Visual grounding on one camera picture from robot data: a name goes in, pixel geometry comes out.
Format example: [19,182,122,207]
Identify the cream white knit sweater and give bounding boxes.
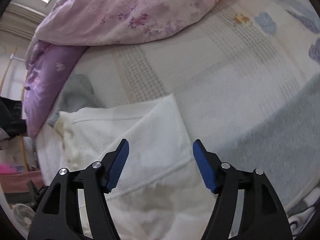
[36,95,215,239]

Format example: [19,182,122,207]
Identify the black clothes on rack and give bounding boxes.
[1,97,27,140]

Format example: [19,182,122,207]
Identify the white standing fan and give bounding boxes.
[13,204,35,232]

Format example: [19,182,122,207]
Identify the grey zip hoodie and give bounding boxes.
[49,76,319,204]

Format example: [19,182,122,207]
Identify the patterned light bed sheet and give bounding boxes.
[73,0,319,138]

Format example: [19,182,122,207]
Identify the purple floral quilt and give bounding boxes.
[23,0,219,138]

